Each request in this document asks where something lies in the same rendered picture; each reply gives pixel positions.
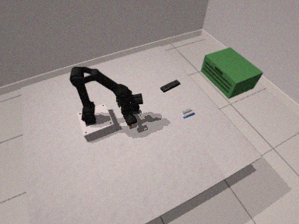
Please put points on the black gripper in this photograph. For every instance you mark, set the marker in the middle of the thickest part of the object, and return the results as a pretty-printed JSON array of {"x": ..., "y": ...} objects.
[{"x": 129, "y": 118}]

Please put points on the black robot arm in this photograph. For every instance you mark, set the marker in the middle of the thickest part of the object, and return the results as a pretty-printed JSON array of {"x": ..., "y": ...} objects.
[{"x": 122, "y": 93}]

